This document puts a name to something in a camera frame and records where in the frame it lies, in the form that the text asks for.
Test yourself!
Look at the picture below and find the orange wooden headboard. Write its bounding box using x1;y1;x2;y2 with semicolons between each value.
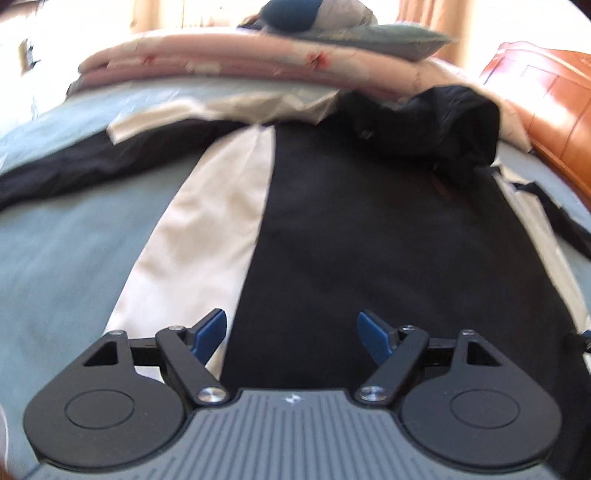
480;41;591;208

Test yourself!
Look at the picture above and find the green pillow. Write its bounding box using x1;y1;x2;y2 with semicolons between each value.
263;23;458;61

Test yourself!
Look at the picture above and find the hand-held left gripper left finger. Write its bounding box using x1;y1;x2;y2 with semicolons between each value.
81;308;230;407

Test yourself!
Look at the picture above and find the pink floral folded quilt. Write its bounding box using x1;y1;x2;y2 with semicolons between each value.
67;30;536;153

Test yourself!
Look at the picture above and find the patterned curtain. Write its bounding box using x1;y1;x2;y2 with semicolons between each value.
397;0;467;51
131;0;185;33

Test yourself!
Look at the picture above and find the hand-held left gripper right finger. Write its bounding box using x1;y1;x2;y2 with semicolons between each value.
355;311;506;407

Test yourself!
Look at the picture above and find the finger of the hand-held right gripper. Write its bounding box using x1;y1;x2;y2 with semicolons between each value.
566;329;591;356

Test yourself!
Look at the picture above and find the black and white hooded jacket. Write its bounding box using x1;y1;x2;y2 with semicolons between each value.
0;85;591;402

